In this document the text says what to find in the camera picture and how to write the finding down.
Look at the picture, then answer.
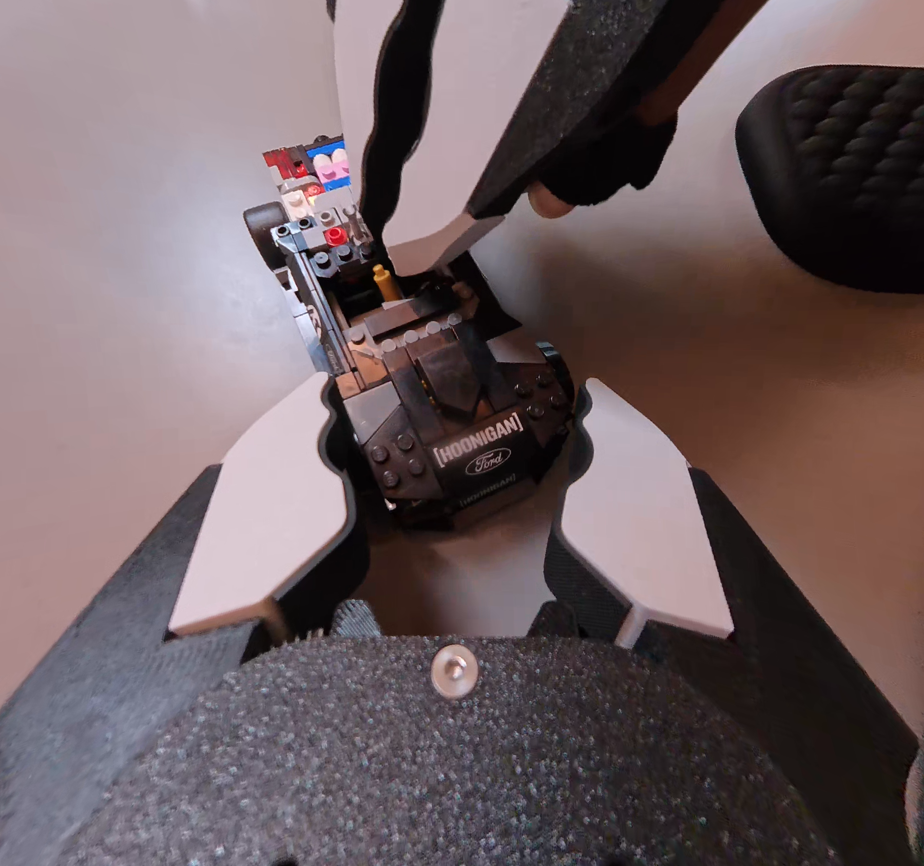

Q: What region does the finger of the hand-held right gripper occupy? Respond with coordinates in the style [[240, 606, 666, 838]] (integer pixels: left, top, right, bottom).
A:
[[386, 0, 576, 280], [328, 0, 423, 235]]

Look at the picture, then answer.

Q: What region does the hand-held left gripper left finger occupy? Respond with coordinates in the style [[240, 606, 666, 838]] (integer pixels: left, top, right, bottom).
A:
[[167, 373, 363, 640]]

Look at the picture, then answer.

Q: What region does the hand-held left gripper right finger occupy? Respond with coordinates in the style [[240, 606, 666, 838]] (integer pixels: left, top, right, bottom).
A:
[[543, 377, 739, 652]]

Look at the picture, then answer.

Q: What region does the black lego car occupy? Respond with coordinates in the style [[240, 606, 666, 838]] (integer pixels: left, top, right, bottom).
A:
[[240, 132, 580, 529]]

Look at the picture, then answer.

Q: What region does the person's right forearm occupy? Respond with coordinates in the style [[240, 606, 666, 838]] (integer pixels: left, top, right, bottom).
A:
[[633, 0, 834, 127]]

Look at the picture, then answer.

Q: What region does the person's right hand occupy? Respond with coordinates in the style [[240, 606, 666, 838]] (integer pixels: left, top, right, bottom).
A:
[[526, 179, 580, 222]]

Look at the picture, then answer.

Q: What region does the black textured pad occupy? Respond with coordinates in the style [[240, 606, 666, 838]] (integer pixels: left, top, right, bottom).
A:
[[732, 64, 924, 295]]

